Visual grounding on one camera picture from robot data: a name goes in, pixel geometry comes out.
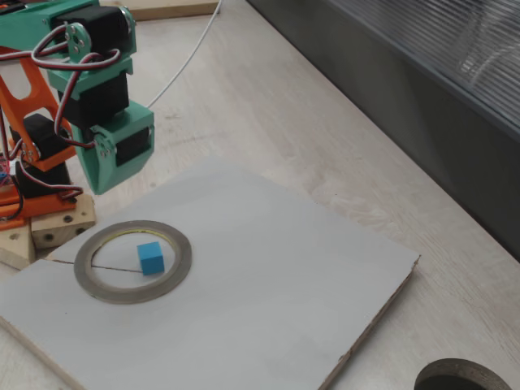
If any blue cube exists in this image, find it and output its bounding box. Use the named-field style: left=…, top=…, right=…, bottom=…
left=136, top=240, right=165, bottom=276

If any long wooden plank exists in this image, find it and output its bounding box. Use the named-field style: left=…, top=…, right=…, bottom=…
left=30, top=193, right=97, bottom=249

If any red controller circuit board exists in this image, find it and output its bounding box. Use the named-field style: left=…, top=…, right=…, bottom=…
left=0, top=156, right=20, bottom=190

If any orange controller board holder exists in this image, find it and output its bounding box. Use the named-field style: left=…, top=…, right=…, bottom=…
left=0, top=202, right=26, bottom=232

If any short wooden block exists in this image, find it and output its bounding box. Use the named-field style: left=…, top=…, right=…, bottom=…
left=0, top=225, right=37, bottom=271

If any light wooden plank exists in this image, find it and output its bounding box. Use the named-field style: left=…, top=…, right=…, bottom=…
left=99, top=0, right=220, bottom=21

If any white plywood board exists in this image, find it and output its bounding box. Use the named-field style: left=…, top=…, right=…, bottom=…
left=0, top=156, right=422, bottom=390

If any ribbed glass desk partition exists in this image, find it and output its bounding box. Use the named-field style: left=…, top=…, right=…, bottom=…
left=247, top=0, right=520, bottom=261

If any red white black servo wire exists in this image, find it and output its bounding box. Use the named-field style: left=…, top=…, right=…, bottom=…
left=0, top=24, right=121, bottom=150
left=7, top=137, right=85, bottom=202

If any white USB cable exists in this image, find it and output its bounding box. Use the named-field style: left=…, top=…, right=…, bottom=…
left=145, top=0, right=223, bottom=109

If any grey ring of tape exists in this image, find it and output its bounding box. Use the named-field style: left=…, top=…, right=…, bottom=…
left=73, top=220, right=194, bottom=305

